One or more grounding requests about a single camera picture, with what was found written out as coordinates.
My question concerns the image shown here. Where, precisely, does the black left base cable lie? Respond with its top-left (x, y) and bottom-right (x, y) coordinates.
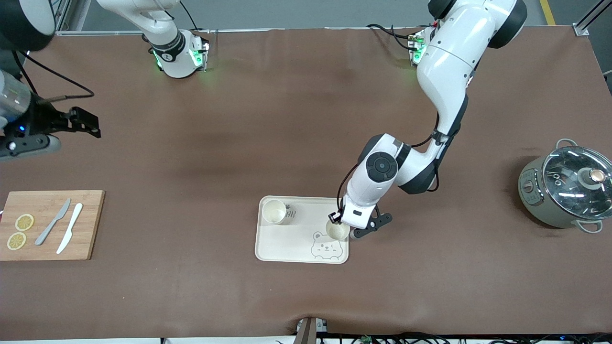
top-left (366, 23), bottom-right (421, 51)

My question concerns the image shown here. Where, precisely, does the brown table cover mat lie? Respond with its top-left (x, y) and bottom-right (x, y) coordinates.
top-left (0, 26), bottom-right (612, 341)

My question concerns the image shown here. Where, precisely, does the grey pot with glass lid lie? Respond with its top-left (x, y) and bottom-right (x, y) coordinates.
top-left (518, 138), bottom-right (612, 234)

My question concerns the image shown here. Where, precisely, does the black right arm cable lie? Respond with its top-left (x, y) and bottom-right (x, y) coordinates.
top-left (12, 49), bottom-right (95, 104)

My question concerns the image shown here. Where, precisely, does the grey plastic knife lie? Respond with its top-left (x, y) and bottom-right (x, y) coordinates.
top-left (34, 198), bottom-right (72, 246)

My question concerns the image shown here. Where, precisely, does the glass pot lid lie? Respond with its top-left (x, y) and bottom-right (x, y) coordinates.
top-left (542, 146), bottom-right (612, 220)

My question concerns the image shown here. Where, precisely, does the black right base cable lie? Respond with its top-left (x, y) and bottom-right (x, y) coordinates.
top-left (179, 0), bottom-right (212, 35)

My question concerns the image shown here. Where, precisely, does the metal table edge bracket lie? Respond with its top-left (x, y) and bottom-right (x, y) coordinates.
top-left (295, 317), bottom-right (328, 344)

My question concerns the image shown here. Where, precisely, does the cream bear print tray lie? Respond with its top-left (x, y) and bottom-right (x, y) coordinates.
top-left (254, 195), bottom-right (350, 265)

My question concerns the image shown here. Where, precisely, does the black base cable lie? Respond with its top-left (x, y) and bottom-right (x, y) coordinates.
top-left (366, 23), bottom-right (421, 51)
top-left (179, 0), bottom-right (212, 35)

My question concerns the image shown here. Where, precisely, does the wooden cutting board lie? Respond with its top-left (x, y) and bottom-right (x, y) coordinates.
top-left (0, 190), bottom-right (106, 261)

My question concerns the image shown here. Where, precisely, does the white IKEA cup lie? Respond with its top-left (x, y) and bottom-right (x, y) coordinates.
top-left (262, 199), bottom-right (287, 225)
top-left (326, 219), bottom-right (351, 241)

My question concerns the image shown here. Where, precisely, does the white plastic knife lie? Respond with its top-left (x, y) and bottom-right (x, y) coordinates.
top-left (56, 203), bottom-right (84, 255)

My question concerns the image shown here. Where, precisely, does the aluminium frame post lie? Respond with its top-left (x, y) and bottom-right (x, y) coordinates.
top-left (573, 0), bottom-right (612, 37)
top-left (48, 0), bottom-right (72, 36)

